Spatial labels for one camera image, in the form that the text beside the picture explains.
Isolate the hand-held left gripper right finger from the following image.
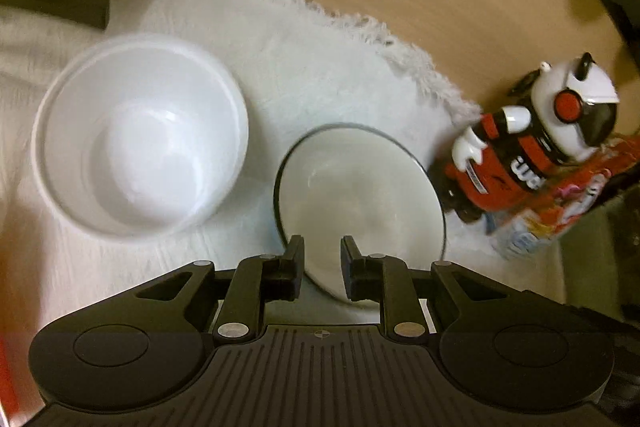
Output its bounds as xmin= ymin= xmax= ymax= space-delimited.
xmin=340 ymin=235 xmax=524 ymax=344

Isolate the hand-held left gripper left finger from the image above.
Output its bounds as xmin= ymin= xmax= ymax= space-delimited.
xmin=132 ymin=234 xmax=306 ymax=344

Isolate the dark-rimmed white bowl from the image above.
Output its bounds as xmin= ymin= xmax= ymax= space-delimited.
xmin=272 ymin=123 xmax=447 ymax=308

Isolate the large white bowl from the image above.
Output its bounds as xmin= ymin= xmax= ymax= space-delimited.
xmin=31 ymin=33 xmax=250 ymax=242

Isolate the red and white bear figurine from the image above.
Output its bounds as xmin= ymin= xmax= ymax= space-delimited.
xmin=434 ymin=52 xmax=621 ymax=224

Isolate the white fringed cloth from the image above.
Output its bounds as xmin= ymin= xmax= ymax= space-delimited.
xmin=0 ymin=0 xmax=566 ymax=343

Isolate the red cereal bag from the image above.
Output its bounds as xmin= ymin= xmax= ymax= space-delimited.
xmin=487 ymin=132 xmax=640 ymax=260

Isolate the red tray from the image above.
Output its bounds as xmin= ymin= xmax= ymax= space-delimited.
xmin=0 ymin=334 xmax=20 ymax=414

